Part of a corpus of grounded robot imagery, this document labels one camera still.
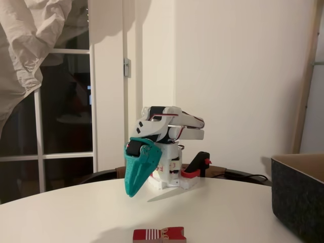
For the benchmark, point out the light wooden post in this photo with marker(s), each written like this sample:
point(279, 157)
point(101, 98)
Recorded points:
point(302, 101)

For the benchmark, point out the dark grey felt basket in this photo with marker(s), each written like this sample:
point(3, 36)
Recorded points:
point(296, 197)

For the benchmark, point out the white glazed door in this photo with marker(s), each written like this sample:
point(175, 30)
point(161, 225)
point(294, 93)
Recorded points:
point(93, 101)

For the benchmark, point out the black red bar clamp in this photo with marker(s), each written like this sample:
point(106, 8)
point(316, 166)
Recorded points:
point(200, 162)

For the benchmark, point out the red cat wooden block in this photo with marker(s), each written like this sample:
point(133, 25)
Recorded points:
point(157, 234)

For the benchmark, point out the small metal rod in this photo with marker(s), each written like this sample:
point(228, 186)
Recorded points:
point(317, 63)

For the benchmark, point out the teal gripper black servo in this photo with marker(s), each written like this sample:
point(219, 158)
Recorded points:
point(140, 165)

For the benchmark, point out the metal door hinge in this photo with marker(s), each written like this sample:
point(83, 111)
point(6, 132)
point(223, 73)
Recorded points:
point(127, 67)

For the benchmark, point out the pale grey panel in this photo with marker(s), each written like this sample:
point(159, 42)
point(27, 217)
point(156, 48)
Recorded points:
point(316, 114)

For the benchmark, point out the beige crumpled cloth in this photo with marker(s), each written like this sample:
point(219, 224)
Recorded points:
point(25, 38)

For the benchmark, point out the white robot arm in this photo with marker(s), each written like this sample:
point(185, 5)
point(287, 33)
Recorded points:
point(187, 134)

